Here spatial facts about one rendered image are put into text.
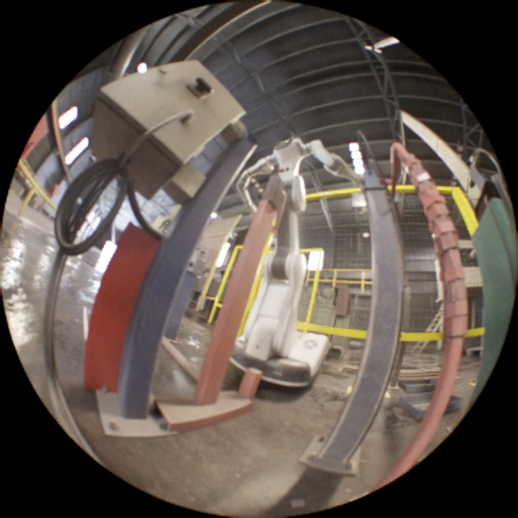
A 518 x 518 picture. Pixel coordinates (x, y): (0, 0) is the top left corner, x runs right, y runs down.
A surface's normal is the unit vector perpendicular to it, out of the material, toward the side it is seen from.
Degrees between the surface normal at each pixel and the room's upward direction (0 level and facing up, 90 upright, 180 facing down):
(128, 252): 90
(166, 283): 90
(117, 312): 90
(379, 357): 90
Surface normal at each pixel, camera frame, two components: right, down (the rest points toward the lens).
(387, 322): -0.54, -0.46
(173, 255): 0.79, 0.00
